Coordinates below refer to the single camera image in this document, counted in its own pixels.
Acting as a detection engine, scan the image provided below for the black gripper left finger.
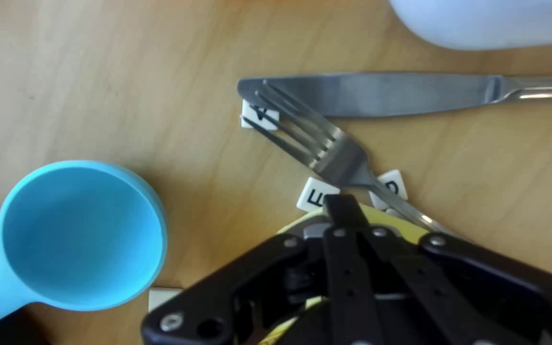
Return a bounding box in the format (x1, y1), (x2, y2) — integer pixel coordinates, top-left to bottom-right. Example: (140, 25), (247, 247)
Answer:
(140, 194), (357, 345)

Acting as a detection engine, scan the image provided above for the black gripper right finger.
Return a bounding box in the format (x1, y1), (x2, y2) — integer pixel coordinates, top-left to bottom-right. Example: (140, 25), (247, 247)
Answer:
(341, 194), (552, 345)

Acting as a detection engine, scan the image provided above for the yellow object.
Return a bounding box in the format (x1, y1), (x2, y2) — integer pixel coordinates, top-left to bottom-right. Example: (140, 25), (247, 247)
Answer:
(259, 201), (433, 345)

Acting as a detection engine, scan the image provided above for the blank white tile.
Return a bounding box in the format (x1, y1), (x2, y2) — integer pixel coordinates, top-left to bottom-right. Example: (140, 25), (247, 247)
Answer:
(146, 286), (186, 314)

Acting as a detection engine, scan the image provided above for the white letter tile D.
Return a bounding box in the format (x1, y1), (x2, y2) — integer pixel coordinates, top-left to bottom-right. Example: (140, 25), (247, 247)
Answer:
(368, 167), (410, 211)

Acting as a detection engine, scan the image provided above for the metal fork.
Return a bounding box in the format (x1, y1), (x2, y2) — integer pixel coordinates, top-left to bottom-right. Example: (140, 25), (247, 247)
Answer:
(253, 79), (458, 240)

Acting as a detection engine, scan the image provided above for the white letter tile A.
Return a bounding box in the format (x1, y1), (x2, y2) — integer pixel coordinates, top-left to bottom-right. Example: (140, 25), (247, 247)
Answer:
(240, 98), (284, 134)

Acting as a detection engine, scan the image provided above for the blue measuring scoop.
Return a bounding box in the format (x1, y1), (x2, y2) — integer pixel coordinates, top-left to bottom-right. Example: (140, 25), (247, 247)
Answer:
(0, 159), (169, 337)

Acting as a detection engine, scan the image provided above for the metal table knife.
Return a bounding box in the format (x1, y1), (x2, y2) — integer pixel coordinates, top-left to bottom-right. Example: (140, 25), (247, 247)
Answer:
(236, 71), (552, 121)

